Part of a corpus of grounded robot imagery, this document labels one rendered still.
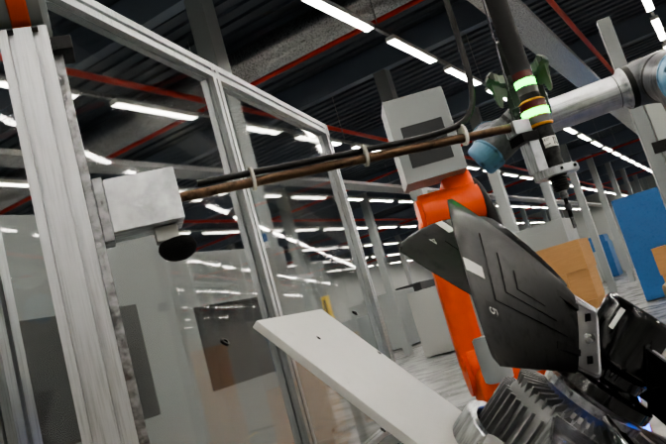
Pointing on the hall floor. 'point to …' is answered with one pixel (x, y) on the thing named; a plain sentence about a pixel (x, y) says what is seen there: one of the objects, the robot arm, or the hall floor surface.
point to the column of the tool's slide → (66, 239)
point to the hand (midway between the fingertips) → (513, 64)
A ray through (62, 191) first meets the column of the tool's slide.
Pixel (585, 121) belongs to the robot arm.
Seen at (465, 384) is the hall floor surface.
